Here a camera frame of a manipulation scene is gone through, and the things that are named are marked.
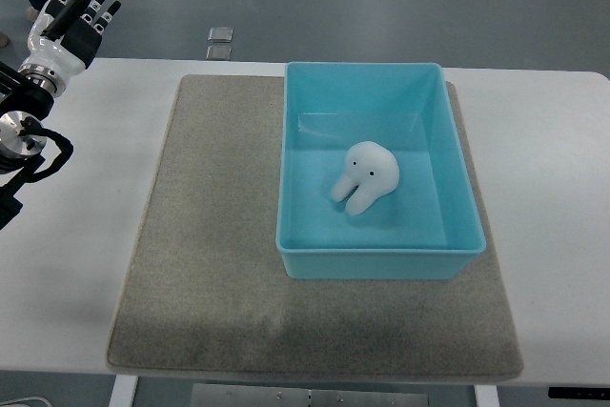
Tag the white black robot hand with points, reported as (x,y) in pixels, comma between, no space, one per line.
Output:
(64,40)

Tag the white tooth plush toy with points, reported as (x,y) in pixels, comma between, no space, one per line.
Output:
(369,172)

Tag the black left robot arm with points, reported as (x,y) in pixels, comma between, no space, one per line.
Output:
(30,152)

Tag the blue plastic box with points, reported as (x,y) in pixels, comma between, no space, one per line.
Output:
(428,227)

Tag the upper floor socket plate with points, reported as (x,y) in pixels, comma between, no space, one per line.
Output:
(220,35)

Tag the floor socket plate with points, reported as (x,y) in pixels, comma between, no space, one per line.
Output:
(220,35)
(219,53)

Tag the lower floor socket plate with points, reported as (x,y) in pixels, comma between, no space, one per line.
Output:
(219,53)

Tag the grey felt mat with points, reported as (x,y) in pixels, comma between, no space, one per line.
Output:
(206,293)

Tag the white table leg left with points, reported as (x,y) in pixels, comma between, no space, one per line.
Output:
(123,391)

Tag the white table leg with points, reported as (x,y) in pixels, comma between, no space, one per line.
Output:
(123,391)
(486,396)

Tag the metal plate under table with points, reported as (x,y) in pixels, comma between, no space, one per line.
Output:
(238,395)

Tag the white table leg right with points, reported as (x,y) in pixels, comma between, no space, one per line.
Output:
(486,396)

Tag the black table control panel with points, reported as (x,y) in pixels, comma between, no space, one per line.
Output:
(579,393)

